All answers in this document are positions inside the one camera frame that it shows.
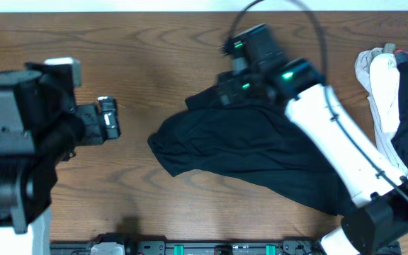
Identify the grey garment with red trim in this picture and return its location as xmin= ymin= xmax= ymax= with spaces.
xmin=382 ymin=43 xmax=408 ymax=64

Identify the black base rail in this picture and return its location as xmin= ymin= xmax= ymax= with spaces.
xmin=50 ymin=232 xmax=402 ymax=255

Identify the black t-shirt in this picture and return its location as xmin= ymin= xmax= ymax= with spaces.
xmin=147 ymin=86 xmax=356 ymax=215

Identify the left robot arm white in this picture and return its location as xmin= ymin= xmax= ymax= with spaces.
xmin=0 ymin=68 xmax=120 ymax=254

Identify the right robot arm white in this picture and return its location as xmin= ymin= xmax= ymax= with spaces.
xmin=217 ymin=59 xmax=408 ymax=254

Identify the white crumpled garment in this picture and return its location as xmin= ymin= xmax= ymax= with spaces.
xmin=354 ymin=47 xmax=408 ymax=176

